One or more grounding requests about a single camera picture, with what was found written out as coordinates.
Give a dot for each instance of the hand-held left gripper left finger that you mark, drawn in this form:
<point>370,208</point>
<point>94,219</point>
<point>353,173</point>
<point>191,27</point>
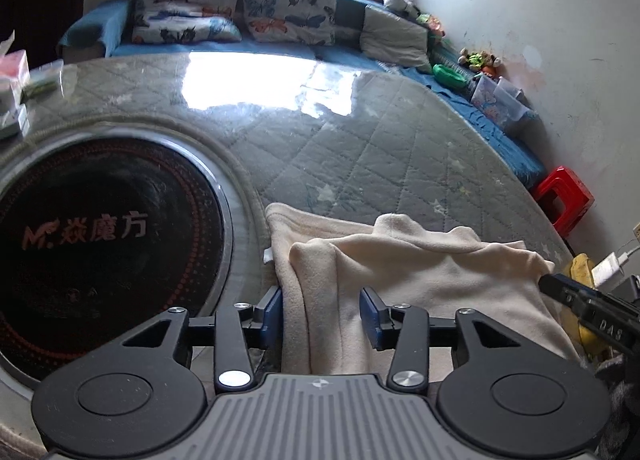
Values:
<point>272,315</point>

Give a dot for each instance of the colourful soft toy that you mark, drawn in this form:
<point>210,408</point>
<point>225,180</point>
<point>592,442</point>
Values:
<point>431,23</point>

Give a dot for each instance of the black and white plush toy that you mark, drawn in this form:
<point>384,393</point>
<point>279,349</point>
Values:
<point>399,0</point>

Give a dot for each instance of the white box with pink lid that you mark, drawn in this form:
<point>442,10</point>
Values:
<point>12,79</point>

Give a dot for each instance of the red plastic stool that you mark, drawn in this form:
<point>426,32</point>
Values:
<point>562,195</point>

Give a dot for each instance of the clear plastic storage box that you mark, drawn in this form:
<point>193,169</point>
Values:
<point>497,102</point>

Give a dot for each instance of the green packets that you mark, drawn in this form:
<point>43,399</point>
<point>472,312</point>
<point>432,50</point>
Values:
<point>42,80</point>

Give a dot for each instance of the white charger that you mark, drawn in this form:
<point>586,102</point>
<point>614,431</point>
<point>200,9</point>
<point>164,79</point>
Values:
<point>607,270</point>

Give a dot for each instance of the cream fleece garment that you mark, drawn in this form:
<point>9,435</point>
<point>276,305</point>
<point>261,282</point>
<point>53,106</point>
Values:
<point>425,280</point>

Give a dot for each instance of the grey pillow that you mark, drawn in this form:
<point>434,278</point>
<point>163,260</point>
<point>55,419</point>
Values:
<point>395,37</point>

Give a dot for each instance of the large butterfly print pillow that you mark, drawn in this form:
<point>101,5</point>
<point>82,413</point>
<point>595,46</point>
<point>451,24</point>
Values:
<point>290,9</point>

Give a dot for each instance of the green bowl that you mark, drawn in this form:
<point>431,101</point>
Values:
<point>450,75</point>

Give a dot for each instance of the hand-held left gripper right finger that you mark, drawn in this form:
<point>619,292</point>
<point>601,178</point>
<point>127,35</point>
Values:
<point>371,320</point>

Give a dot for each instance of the person's right forearm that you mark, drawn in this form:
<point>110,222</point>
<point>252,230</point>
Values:
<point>622,400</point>

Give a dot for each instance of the green and brown plush toys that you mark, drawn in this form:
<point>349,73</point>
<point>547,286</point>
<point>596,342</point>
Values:
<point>479,61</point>

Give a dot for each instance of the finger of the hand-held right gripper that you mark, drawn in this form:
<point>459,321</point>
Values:
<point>567,290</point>

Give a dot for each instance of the dark blue sofa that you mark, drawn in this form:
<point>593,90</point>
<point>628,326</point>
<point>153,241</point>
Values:
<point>350,9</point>

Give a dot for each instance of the yellow object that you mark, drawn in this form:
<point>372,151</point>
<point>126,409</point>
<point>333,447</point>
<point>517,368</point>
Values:
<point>580,267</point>

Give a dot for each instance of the round black induction cooktop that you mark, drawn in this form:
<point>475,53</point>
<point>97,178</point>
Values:
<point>100,260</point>

